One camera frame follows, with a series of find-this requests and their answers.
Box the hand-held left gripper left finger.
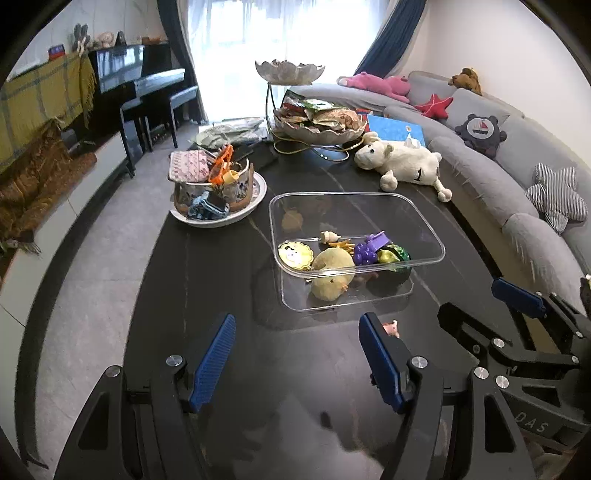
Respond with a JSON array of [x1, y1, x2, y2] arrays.
[[53, 313, 237, 480]]

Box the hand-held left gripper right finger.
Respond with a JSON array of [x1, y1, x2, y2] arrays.
[[359, 312, 536, 480]]

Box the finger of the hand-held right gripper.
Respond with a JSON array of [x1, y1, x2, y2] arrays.
[[491, 276, 591, 354], [437, 301, 581, 392]]

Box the yellow capybara plush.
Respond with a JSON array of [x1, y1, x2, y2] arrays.
[[310, 240, 357, 302]]

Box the purple grapes toy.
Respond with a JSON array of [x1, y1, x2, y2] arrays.
[[353, 242, 377, 266]]

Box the yellow cookie bunny keychain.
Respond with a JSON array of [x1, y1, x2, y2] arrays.
[[278, 240, 315, 271]]

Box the clear plastic container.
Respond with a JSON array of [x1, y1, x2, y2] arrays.
[[269, 191, 446, 312]]

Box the black marble desktop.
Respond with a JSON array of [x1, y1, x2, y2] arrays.
[[122, 124, 555, 480]]

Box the striped star pillow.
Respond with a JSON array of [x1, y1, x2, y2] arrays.
[[525, 163, 588, 234]]

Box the grey curved sofa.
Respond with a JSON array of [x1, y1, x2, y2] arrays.
[[295, 70, 591, 315]]

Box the blue toy car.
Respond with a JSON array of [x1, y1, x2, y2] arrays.
[[188, 193, 230, 220]]

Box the navy boat cushion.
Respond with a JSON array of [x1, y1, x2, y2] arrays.
[[455, 113, 507, 158]]

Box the woven patterned basket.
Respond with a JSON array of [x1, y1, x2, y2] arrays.
[[172, 159, 256, 217]]

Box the white sheep plush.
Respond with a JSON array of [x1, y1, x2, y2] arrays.
[[354, 131, 452, 203]]

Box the white round plate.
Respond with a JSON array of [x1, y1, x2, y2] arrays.
[[170, 172, 267, 228]]

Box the orange sunglasses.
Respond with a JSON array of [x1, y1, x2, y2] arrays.
[[208, 144, 241, 188]]

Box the pink patterned pouch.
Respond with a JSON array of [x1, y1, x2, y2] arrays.
[[168, 150, 215, 183]]

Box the blue book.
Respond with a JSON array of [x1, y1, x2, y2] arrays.
[[367, 114, 426, 149]]

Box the black flat device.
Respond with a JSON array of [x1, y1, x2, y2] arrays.
[[235, 145, 278, 171]]

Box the red star pillow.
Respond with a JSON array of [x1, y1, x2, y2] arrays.
[[414, 93, 454, 119]]

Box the brown bear plush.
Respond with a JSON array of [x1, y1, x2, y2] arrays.
[[449, 68, 482, 95]]

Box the grey folded bag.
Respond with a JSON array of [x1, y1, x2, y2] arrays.
[[187, 117, 266, 148]]

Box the brown patterned cloth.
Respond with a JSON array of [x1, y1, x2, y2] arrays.
[[0, 122, 98, 254]]

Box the pile of snack packets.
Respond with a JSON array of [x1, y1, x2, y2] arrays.
[[276, 90, 365, 134]]

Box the pink bear plush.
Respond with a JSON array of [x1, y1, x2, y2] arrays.
[[337, 71, 411, 103]]

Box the black piano bench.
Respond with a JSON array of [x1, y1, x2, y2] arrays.
[[120, 85, 200, 178]]

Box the blue curtain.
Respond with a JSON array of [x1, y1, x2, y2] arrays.
[[157, 0, 206, 123], [355, 0, 428, 77]]

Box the two-tier silver fruit stand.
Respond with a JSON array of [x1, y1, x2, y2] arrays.
[[255, 59, 365, 155]]

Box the black piano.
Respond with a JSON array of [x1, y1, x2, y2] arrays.
[[88, 44, 185, 144]]

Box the yellow plaid blanket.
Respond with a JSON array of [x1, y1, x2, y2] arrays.
[[0, 53, 97, 174]]

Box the white sheer curtain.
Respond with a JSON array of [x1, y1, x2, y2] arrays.
[[187, 0, 393, 121]]

